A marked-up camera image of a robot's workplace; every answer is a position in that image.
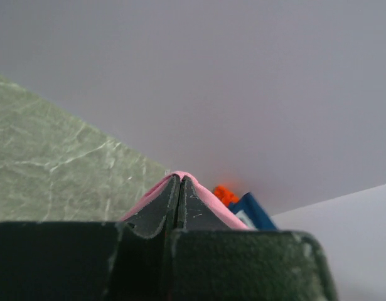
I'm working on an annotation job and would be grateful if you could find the orange folded t shirt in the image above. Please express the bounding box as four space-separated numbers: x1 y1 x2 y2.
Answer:
213 185 240 207

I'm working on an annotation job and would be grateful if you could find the pink t shirt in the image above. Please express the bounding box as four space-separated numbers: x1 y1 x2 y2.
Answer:
122 171 249 231

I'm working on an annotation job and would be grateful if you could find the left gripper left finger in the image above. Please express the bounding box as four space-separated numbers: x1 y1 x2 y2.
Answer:
0 176 180 300

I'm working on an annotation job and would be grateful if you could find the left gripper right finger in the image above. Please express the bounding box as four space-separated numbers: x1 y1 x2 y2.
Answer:
169 176 338 300

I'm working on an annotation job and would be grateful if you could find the blue printed folded t shirt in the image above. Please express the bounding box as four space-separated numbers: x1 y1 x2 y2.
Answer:
227 193 277 231

